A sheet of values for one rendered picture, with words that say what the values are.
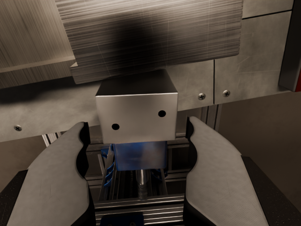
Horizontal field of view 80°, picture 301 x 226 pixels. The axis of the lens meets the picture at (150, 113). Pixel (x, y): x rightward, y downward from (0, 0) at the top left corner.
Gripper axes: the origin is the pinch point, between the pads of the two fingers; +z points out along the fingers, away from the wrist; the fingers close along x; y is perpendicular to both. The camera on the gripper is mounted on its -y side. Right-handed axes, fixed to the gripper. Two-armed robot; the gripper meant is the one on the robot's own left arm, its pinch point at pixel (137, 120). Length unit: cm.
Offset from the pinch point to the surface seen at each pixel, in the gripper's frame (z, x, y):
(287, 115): 85, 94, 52
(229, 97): 4.6, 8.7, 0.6
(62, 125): 4.6, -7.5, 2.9
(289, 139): 85, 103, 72
